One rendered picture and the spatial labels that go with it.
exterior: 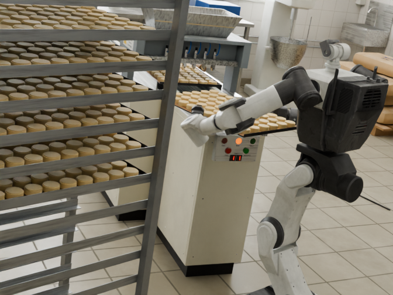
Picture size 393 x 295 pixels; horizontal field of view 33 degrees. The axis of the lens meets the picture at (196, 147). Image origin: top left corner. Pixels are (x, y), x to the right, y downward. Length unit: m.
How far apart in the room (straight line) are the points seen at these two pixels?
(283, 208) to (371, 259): 1.53
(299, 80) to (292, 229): 0.75
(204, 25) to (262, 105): 1.53
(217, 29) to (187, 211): 1.13
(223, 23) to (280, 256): 1.58
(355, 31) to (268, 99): 5.90
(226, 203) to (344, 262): 1.02
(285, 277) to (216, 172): 0.72
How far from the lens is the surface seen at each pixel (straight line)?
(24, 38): 1.69
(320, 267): 4.08
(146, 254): 2.17
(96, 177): 2.01
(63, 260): 2.61
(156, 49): 3.92
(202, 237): 3.55
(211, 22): 3.97
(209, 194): 3.44
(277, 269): 3.01
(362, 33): 8.27
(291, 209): 2.89
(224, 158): 3.36
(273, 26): 7.59
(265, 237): 2.95
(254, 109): 2.51
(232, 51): 4.11
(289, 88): 2.52
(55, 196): 1.89
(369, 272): 4.18
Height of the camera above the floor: 1.83
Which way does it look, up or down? 19 degrees down
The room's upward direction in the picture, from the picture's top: 9 degrees clockwise
